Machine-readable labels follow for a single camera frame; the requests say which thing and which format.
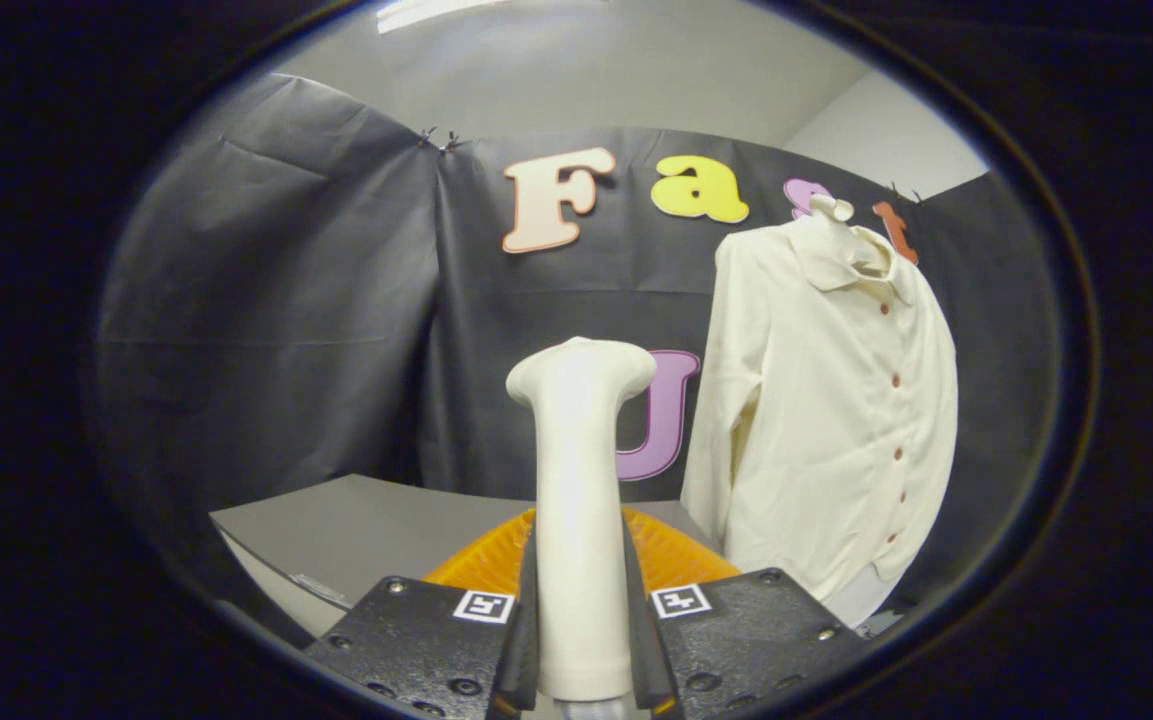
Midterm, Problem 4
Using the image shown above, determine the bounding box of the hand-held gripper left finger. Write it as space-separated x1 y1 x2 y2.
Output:
304 508 540 720

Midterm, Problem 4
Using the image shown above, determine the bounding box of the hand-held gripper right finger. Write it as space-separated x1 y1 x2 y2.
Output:
621 507 862 717

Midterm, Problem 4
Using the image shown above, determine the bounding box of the white garment steamer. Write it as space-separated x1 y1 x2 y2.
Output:
506 337 657 720

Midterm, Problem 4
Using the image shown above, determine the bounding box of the cream button-up shirt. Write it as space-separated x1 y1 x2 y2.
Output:
681 215 960 601

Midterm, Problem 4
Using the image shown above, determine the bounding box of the grey-top white cabinet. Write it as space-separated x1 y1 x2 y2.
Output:
209 474 722 641

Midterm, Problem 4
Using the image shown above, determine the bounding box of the black backdrop cloth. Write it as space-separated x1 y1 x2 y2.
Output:
94 72 1062 621

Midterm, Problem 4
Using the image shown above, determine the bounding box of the white mannequin torso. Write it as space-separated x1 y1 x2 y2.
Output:
809 195 902 629

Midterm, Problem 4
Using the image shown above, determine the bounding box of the ceiling light panel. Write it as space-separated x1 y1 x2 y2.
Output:
376 0 512 34

